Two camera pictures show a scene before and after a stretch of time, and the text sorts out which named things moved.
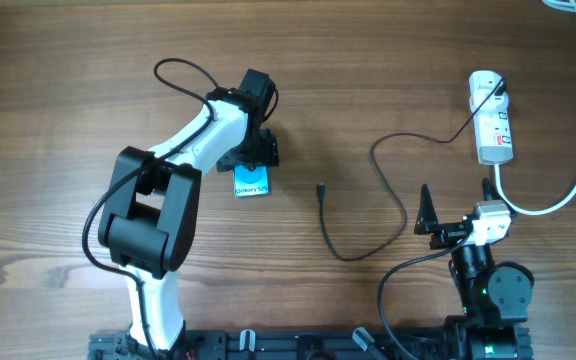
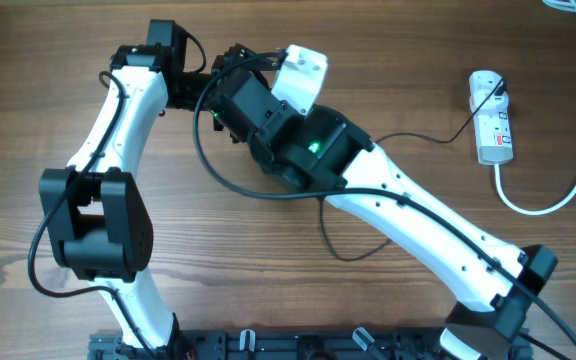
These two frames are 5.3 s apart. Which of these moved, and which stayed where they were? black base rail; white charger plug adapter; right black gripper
Moved: right black gripper
Stayed: black base rail; white charger plug adapter
